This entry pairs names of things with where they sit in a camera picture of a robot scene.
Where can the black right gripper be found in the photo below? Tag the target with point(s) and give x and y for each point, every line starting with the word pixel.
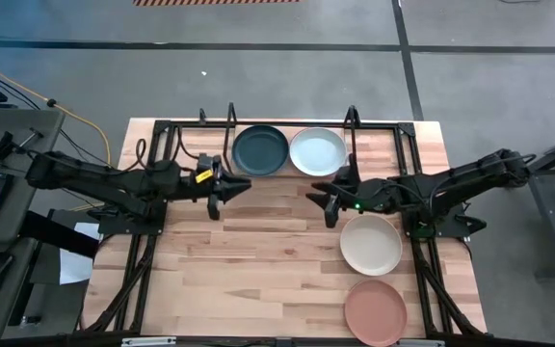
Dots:
pixel 362 197

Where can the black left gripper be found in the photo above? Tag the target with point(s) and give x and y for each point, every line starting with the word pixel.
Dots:
pixel 214 193

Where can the light blue plate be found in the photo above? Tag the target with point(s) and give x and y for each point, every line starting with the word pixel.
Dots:
pixel 318 151

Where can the dark green plate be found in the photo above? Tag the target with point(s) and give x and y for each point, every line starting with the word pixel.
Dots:
pixel 260 150

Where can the cream white plate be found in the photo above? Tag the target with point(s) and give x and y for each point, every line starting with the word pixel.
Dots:
pixel 371 245

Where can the terracotta pink plate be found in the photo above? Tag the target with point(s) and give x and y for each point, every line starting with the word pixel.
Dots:
pixel 375 313

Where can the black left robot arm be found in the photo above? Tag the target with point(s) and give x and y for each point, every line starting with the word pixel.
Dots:
pixel 89 176

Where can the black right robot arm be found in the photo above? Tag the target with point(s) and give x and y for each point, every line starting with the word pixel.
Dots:
pixel 451 180

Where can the yellow label sticker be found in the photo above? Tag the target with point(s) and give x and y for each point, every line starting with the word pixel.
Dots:
pixel 204 176

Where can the white paper sheet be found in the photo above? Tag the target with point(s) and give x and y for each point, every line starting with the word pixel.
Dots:
pixel 75 270

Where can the black flat panel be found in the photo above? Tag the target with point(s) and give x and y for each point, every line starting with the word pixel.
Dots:
pixel 56 233

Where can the grey side desk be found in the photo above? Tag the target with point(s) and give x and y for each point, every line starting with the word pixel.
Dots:
pixel 41 120

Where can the black clamp tool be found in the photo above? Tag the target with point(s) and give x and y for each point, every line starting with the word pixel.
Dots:
pixel 3 144

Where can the small black dongle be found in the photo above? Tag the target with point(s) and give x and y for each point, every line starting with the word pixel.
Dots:
pixel 31 319

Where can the black metal rig frame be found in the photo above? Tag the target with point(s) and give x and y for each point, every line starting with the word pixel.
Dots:
pixel 282 124

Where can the silver metal bracket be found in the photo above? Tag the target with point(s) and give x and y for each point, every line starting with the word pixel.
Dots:
pixel 147 342
pixel 419 343

